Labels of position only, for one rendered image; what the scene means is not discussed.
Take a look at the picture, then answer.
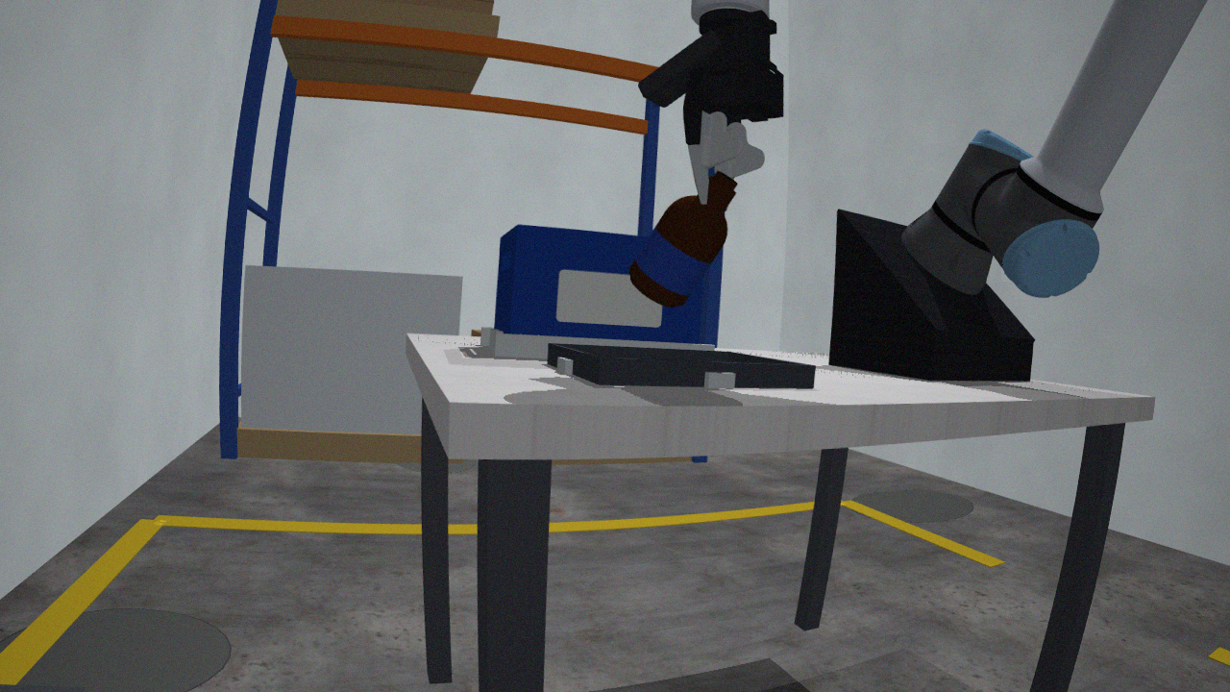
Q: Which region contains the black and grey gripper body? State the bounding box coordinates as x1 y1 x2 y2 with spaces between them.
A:
689 9 784 122

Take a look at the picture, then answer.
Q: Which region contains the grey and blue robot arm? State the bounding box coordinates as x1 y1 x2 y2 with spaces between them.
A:
638 0 1208 297

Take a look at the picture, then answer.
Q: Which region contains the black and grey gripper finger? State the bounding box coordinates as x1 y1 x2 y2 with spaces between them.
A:
683 82 743 205
713 117 765 179

